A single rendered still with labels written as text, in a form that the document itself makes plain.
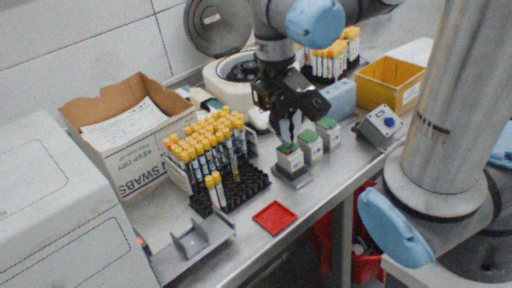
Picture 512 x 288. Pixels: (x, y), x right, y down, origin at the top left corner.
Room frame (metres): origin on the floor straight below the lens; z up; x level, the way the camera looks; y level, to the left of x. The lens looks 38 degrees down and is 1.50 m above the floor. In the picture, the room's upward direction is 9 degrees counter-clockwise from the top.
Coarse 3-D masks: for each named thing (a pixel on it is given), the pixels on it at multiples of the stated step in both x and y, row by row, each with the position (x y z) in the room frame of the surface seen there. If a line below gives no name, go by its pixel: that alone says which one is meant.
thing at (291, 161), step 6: (276, 150) 0.68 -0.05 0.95; (300, 150) 0.67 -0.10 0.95; (282, 156) 0.66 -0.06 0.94; (288, 156) 0.65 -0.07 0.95; (294, 156) 0.65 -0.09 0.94; (300, 156) 0.66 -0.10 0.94; (282, 162) 0.66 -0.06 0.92; (288, 162) 0.65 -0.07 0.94; (294, 162) 0.65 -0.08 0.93; (300, 162) 0.66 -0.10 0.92; (288, 168) 0.65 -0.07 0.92; (294, 168) 0.65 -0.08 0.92
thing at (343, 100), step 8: (344, 80) 0.89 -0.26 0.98; (328, 88) 0.86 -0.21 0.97; (344, 88) 0.85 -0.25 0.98; (352, 88) 0.86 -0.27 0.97; (328, 96) 0.82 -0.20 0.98; (336, 96) 0.83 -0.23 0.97; (344, 96) 0.84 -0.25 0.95; (352, 96) 0.86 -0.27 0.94; (336, 104) 0.83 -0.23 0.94; (344, 104) 0.84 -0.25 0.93; (352, 104) 0.86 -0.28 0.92; (328, 112) 0.82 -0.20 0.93; (336, 112) 0.83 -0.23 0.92; (344, 112) 0.85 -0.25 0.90; (352, 112) 0.86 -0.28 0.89; (336, 120) 0.83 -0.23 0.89; (344, 120) 0.84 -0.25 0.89; (352, 120) 0.84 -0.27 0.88
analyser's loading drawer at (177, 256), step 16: (192, 224) 0.52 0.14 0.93; (208, 224) 0.53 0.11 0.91; (224, 224) 0.52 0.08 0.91; (176, 240) 0.47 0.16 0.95; (192, 240) 0.49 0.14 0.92; (208, 240) 0.47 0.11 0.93; (160, 256) 0.47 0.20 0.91; (176, 256) 0.46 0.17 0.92; (192, 256) 0.45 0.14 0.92; (160, 272) 0.43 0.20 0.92; (176, 272) 0.43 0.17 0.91
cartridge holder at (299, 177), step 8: (272, 168) 0.69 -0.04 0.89; (280, 168) 0.66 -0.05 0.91; (304, 168) 0.66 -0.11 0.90; (280, 176) 0.66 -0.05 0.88; (288, 176) 0.64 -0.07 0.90; (296, 176) 0.64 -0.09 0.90; (304, 176) 0.65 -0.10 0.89; (312, 176) 0.65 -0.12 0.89; (288, 184) 0.64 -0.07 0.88; (296, 184) 0.62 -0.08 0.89; (304, 184) 0.63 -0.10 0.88
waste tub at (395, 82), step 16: (368, 64) 0.95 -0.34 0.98; (384, 64) 0.98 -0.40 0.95; (400, 64) 0.94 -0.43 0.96; (416, 64) 0.91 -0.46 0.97; (368, 80) 0.88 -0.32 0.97; (384, 80) 0.98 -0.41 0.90; (400, 80) 0.94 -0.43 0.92; (416, 80) 0.85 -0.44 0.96; (368, 96) 0.88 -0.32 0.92; (384, 96) 0.84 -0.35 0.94; (400, 96) 0.82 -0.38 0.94; (416, 96) 0.86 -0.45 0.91; (400, 112) 0.82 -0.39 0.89
